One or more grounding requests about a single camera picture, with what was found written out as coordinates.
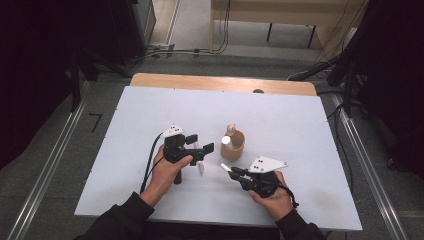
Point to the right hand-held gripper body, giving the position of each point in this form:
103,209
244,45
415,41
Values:
263,181

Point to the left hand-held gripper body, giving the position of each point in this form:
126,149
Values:
175,146

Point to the plain white pen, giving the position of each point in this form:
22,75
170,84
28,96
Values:
226,167

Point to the wooden pen holder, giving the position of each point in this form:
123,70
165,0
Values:
233,151

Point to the person's right hand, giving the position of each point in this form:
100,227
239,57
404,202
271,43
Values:
278,203

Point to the person's left hand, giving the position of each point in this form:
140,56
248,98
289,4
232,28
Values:
161,176

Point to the pen with round white cap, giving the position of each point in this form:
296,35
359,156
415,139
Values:
226,140

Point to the pen with wooden top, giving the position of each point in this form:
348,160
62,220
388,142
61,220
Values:
231,129

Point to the wooden table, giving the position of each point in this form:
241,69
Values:
216,82

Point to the black metal stand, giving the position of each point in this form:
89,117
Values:
76,80
348,86

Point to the black cabinet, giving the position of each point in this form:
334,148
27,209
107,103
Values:
123,30

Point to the light wooden desk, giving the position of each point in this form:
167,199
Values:
266,13

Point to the black curtain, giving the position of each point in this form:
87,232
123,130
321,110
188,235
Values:
33,66
396,83

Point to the metal floor rail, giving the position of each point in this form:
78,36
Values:
366,166
50,160

